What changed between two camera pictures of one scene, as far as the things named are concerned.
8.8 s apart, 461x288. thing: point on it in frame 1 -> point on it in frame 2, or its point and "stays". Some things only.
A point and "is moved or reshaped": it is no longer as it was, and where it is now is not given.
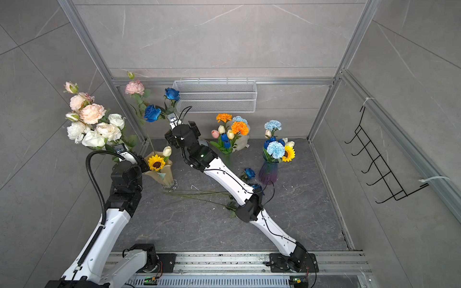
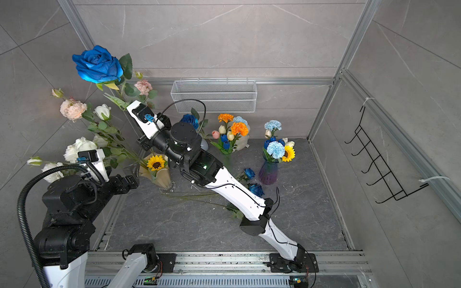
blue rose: (152, 114) is moved or reshaped
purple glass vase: (268, 171) stays
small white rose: (75, 131) -> (52, 177)
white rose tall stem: (117, 120) -> (103, 111)
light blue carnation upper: (273, 124) stays
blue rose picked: (258, 186) stays
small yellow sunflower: (156, 163) stays
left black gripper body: (143, 169) -> (114, 186)
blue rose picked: (250, 173) stays
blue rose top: (172, 94) -> (191, 119)
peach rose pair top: (89, 113) -> (73, 110)
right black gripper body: (173, 139) -> (149, 143)
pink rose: (135, 87) -> (143, 86)
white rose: (109, 131) -> (80, 144)
